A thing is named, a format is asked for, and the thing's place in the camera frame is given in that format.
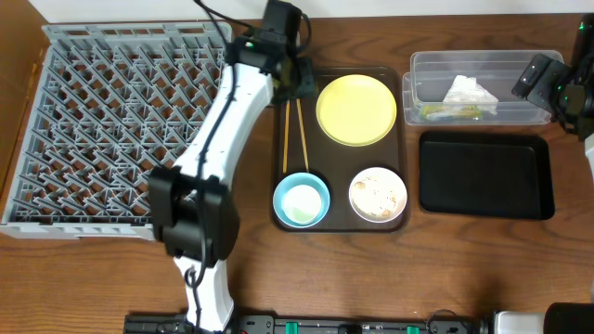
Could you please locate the wooden chopstick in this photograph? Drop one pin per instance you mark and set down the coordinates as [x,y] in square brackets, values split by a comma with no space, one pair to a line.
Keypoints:
[286,137]
[302,134]

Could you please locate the white bowl with rice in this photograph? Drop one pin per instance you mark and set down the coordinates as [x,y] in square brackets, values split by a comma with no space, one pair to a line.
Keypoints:
[388,177]

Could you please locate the white paper napkin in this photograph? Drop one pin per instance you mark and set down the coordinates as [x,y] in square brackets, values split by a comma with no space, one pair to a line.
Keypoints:
[466,90]

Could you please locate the clear plastic waste bin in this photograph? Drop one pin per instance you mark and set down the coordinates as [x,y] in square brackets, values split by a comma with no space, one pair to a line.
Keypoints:
[433,72]

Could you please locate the black food waste tray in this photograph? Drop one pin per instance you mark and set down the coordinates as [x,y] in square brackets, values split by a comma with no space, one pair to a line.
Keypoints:
[494,175]

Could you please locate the green snack wrapper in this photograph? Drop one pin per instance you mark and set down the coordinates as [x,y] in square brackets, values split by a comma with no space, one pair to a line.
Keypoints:
[456,112]

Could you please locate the grey plastic dish rack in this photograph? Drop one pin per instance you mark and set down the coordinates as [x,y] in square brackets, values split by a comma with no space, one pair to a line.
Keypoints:
[113,101]

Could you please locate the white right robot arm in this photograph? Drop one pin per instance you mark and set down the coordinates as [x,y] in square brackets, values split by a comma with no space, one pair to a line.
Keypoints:
[560,317]

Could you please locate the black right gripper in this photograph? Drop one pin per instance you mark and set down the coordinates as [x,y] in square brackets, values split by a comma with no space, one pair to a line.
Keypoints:
[525,76]

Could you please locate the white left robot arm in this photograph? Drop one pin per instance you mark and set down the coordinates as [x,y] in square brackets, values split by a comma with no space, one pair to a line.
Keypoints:
[191,207]

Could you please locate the yellow plastic plate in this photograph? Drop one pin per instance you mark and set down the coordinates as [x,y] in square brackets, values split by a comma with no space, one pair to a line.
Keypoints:
[356,110]

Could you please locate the dark brown serving tray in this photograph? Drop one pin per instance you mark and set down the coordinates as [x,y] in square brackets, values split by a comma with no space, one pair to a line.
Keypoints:
[337,165]

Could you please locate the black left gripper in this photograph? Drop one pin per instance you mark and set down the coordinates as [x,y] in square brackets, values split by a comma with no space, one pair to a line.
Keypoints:
[301,84]

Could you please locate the pile of leftover rice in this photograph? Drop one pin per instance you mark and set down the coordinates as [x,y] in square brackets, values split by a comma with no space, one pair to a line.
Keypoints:
[374,199]

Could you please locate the light blue bowl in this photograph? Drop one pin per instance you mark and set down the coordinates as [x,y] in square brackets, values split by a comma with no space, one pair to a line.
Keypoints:
[300,200]

